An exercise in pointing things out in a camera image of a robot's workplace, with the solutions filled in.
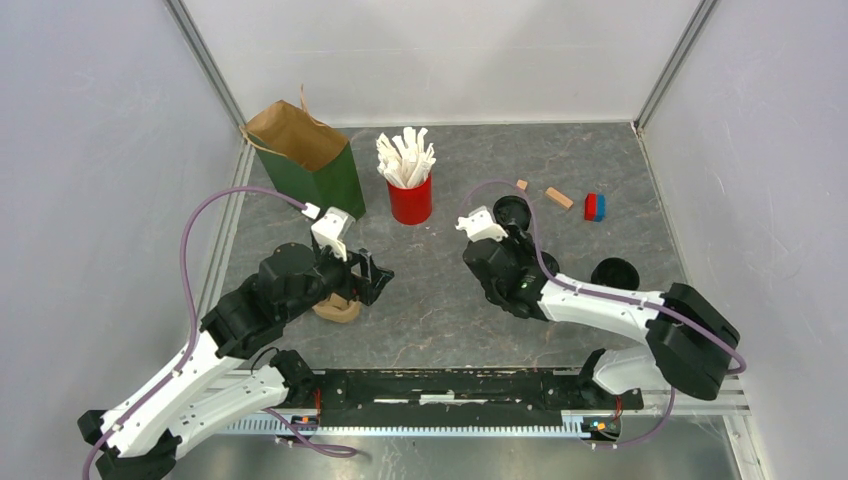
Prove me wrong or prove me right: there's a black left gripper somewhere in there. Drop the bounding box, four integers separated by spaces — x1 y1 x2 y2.
282 237 395 322

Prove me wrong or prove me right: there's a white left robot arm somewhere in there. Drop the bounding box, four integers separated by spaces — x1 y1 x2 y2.
77 243 395 479

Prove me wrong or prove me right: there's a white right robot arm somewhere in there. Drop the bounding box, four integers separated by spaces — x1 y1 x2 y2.
456 209 740 408

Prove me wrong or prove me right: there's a black coffee lid stack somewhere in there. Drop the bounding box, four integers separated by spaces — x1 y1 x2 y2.
493 195 532 231

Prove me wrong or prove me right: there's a brown cardboard cup carrier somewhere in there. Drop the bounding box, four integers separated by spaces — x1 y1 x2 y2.
312 293 362 324

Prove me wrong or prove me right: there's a long wooden block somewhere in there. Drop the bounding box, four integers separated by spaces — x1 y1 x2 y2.
545 187 574 210

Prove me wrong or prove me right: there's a red cup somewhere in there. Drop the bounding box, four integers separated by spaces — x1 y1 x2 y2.
387 176 432 225

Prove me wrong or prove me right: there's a red and blue block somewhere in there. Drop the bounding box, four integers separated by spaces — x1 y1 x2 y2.
584 192 606 222

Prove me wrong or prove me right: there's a white wrapped stirrer bundle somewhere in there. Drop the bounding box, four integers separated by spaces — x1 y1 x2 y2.
375 127 436 189

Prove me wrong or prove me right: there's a green paper bag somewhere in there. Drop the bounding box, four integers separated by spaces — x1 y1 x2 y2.
240 92 366 220

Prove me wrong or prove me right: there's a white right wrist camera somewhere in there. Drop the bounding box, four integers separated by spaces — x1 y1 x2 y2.
455 206 508 242

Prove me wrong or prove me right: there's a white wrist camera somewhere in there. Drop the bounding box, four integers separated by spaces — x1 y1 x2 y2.
301 203 356 260
455 206 508 242

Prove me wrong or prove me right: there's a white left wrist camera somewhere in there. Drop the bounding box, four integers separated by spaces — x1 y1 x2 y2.
301 203 356 260

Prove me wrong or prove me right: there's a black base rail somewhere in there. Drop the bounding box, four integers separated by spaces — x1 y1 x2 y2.
276 368 643 437

